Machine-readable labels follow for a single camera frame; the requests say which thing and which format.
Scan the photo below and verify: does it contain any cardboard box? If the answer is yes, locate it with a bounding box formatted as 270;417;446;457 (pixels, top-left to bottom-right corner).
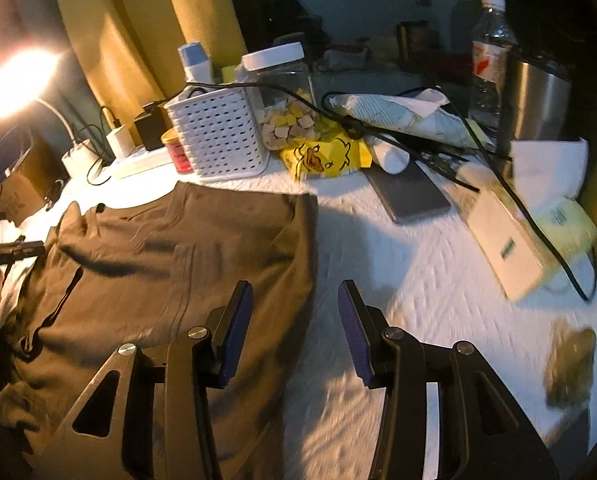
0;137;72;223

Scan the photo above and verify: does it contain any patterned white paper bag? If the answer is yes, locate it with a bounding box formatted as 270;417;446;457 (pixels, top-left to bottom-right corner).
328;89;494;148

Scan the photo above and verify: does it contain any red can with yellow lid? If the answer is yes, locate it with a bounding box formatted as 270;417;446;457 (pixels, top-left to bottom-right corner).
160;127;195;175

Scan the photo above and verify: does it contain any clear jar with white lid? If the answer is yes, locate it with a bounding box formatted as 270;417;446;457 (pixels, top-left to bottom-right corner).
241;42;321;151

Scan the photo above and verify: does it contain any brown shirt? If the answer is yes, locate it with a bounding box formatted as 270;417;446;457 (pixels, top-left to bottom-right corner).
0;182;320;480

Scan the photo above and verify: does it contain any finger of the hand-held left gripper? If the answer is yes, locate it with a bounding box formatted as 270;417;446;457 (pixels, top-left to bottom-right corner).
0;240;46;262

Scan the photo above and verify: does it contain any white charger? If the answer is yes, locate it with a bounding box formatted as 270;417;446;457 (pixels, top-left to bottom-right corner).
106;127;136;161

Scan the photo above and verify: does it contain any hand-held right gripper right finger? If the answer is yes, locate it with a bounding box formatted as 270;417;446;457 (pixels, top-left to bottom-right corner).
337;279;561;480

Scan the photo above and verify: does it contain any white paper napkin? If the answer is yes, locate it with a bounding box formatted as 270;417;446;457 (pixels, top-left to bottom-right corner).
508;137;590;201

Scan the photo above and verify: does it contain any white desk lamp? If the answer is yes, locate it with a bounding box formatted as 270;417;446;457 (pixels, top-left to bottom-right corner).
0;49;104;183

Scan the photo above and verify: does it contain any white quilted bedspread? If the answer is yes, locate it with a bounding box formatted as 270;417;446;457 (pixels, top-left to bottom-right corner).
0;150;597;480

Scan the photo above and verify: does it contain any long black cable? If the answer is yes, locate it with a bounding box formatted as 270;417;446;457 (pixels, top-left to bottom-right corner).
146;81;593;302

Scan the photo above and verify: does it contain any white tube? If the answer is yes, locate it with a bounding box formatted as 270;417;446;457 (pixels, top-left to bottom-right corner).
371;135;410;175

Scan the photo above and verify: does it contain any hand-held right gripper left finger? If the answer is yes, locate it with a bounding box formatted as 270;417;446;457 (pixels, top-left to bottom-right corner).
31;280;255;480

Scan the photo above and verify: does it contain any clear plastic water bottle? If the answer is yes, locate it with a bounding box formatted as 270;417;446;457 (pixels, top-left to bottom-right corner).
468;0;516;131

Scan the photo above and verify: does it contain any dark window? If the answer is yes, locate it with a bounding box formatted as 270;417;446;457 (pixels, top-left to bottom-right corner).
221;0;597;91

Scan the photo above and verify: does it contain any white box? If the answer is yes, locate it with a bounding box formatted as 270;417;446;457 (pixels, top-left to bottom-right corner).
465;185;554;303

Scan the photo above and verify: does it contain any black charger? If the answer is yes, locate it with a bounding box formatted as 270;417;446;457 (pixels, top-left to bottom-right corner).
134;105;166;152

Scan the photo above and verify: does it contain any stainless steel tumbler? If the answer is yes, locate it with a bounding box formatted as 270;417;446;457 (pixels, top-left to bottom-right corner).
498;52;574;158

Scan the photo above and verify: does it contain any olive crumpled cloth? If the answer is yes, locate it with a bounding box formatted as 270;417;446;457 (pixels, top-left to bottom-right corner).
543;325;597;411

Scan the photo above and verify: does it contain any yellow snack bag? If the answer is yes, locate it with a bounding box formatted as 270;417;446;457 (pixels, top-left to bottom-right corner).
280;132;374;181

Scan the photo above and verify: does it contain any yellow curtain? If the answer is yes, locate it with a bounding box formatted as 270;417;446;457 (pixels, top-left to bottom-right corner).
51;0;249;128

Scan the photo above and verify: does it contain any yellow-green tissue pack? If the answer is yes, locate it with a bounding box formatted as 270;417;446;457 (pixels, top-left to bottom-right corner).
535;197;597;266

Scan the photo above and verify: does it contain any white power strip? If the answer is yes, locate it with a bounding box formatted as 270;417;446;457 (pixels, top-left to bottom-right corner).
111;146;179;180

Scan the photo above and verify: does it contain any white bottle with blue cap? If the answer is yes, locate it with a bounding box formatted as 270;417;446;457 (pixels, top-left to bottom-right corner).
177;41;214;86

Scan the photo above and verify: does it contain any short black charging cable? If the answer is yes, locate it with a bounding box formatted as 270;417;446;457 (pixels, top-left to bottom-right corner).
100;105;122;132

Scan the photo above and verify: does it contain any white perforated plastic basket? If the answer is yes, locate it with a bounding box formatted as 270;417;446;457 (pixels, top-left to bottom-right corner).
164;85;272;178

